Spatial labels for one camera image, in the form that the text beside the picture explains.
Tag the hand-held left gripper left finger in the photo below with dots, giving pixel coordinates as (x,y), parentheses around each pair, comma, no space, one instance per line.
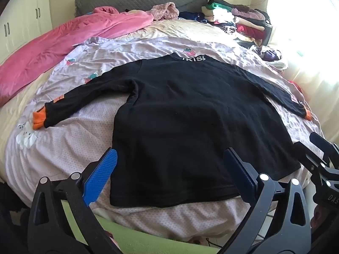
(102,174)

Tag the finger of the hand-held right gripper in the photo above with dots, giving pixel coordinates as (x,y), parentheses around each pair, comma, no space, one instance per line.
(324,144)
(309,156)

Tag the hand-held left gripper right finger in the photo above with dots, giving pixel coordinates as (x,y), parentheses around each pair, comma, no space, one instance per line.
(239,176)

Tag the black long-sleeve shirt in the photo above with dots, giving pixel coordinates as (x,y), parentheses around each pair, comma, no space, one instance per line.
(190,127)

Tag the pile of folded clothes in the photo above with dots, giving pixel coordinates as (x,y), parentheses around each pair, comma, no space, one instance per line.
(238,18)

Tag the person's right hand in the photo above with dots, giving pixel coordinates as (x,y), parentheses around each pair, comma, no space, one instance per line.
(316,221)

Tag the lilac printed blanket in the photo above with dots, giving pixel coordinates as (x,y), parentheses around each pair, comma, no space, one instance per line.
(79,137)

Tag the cream curtain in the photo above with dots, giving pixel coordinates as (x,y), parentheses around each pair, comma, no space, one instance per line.
(304,84)

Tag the red bag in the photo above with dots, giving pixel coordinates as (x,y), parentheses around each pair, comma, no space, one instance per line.
(294,85)

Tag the person's green garment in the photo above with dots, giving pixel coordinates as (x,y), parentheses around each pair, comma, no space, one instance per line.
(132,240)

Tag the small green object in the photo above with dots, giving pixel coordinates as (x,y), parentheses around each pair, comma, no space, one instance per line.
(299,53)

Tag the fabric laundry basket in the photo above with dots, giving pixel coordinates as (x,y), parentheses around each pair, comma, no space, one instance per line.
(270,55)

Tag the black bedside cabinet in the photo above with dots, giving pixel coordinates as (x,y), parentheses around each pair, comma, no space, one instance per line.
(268,33)

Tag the pink duvet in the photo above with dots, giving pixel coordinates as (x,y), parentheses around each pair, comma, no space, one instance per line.
(66,42)

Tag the beige bed sheet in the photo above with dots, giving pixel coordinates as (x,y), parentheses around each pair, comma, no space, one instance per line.
(172,29)

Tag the dark blue garment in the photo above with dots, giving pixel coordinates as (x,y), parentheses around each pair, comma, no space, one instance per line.
(192,16)

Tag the pink fluffy garment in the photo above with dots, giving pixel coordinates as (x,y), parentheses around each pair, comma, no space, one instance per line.
(164,12)

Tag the white wardrobe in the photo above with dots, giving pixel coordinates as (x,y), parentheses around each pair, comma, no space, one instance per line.
(23,13)

